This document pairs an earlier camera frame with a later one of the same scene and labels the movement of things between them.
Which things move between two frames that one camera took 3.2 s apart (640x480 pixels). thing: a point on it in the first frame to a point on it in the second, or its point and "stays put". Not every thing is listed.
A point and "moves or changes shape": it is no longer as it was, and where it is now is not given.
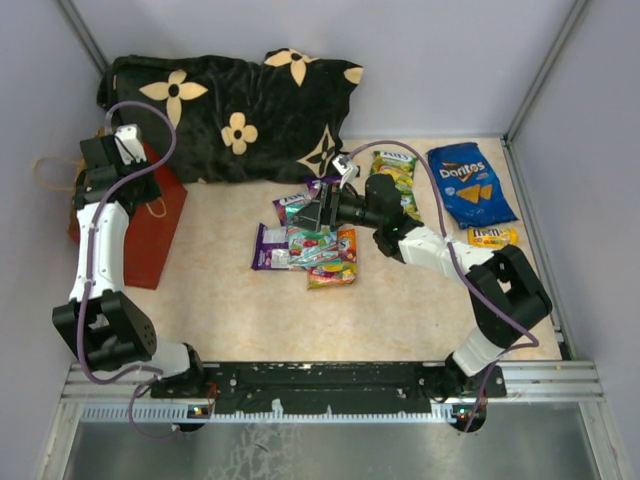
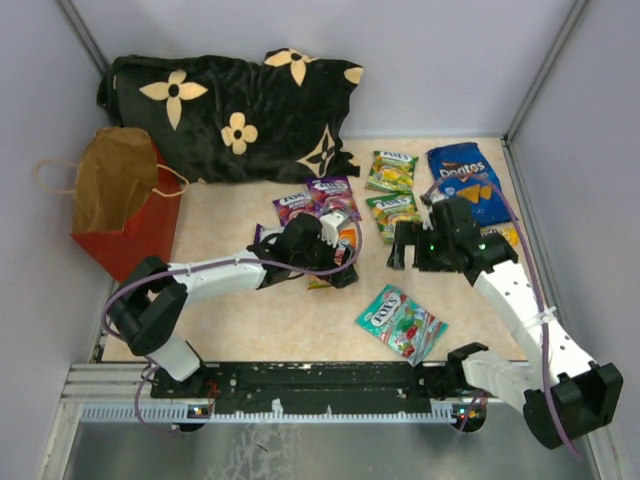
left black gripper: (152, 191) to (339, 277)
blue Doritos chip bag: (474, 191) stays put
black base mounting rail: (320, 387) stays put
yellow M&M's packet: (491, 237) stays put
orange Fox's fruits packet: (339, 275) stays put
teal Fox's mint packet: (311, 248) moves or changes shape
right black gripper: (309, 217) to (406, 234)
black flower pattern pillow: (281, 118) stays put
